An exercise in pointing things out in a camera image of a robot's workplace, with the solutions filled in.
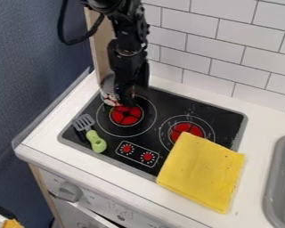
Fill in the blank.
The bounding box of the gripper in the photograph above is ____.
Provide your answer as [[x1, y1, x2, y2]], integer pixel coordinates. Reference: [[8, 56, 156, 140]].
[[105, 39, 152, 107]]

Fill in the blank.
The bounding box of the silver can with red label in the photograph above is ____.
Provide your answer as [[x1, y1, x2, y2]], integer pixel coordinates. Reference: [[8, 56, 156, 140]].
[[99, 73, 125, 108]]

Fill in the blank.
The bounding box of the toy stove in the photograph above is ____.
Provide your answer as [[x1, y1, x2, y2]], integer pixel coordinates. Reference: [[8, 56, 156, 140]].
[[56, 84, 250, 183]]

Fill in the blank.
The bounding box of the wooden board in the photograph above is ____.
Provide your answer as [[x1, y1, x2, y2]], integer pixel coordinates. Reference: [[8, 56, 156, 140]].
[[83, 6, 117, 87]]

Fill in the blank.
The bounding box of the yellow cloth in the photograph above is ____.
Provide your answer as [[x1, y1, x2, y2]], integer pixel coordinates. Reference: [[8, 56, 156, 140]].
[[155, 131, 247, 215]]

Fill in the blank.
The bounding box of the toy sink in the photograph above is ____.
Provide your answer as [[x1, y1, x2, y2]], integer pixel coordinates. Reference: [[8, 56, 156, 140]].
[[261, 134, 285, 228]]

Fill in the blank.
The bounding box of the grey spatula with green handle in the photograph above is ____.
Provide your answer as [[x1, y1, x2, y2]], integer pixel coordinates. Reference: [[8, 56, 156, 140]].
[[70, 113, 110, 154]]

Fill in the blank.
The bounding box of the black cable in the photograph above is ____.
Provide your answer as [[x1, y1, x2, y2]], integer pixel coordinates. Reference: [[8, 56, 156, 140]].
[[55, 0, 107, 46]]

